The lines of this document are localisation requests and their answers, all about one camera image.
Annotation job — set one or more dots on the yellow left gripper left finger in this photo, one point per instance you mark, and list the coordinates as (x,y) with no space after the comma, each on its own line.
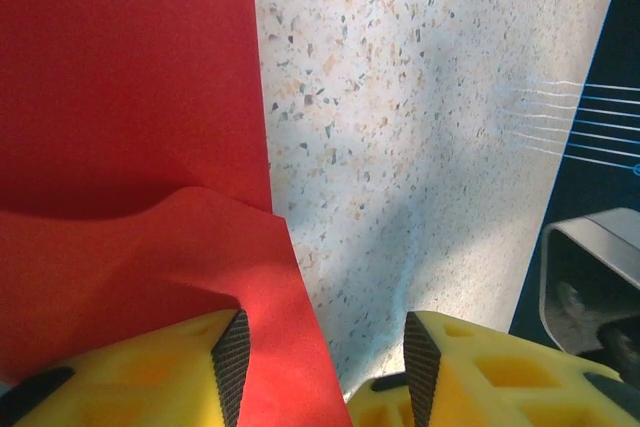
(140,382)

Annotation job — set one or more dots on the aluminium frame post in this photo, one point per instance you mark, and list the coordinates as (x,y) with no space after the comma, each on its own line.
(600,227)

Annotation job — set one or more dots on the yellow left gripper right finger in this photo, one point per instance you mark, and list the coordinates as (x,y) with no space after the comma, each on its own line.
(500,387)

